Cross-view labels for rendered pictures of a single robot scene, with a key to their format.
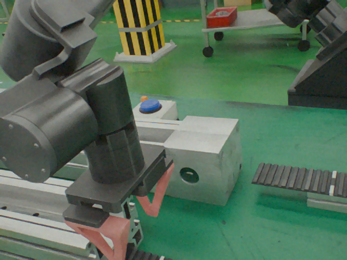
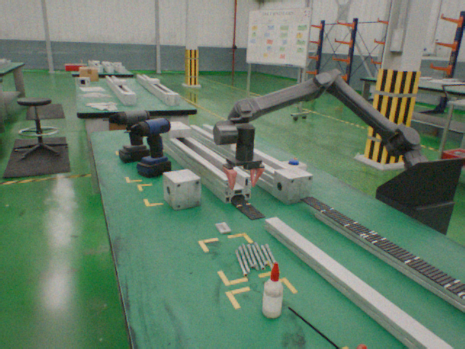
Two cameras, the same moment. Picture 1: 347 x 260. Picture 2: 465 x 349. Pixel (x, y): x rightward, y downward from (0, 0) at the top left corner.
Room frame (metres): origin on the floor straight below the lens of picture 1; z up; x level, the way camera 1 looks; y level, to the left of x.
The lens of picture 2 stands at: (-0.59, -0.47, 1.28)
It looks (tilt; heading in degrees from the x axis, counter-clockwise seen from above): 20 degrees down; 32
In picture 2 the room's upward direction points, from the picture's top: 3 degrees clockwise
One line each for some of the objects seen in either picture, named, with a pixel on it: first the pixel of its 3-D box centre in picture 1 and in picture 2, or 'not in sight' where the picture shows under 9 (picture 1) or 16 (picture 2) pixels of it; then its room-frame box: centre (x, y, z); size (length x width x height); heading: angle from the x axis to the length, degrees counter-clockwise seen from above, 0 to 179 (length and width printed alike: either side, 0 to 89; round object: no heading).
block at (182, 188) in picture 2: not in sight; (184, 188); (0.25, 0.23, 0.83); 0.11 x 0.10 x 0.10; 154
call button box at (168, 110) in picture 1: (151, 122); (290, 170); (0.69, 0.05, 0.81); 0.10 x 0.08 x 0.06; 151
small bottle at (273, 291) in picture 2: not in sight; (273, 288); (-0.06, -0.24, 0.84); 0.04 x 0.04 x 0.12
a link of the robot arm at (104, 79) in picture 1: (95, 101); (243, 134); (0.33, 0.07, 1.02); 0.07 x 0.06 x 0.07; 148
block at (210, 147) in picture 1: (207, 154); (294, 185); (0.51, -0.04, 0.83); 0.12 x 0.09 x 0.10; 151
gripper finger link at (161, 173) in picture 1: (139, 192); (250, 173); (0.36, 0.05, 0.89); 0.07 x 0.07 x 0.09; 59
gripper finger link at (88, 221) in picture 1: (115, 221); (236, 175); (0.31, 0.08, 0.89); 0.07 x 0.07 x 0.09; 59
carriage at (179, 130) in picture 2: not in sight; (174, 132); (0.68, 0.66, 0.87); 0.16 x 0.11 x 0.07; 61
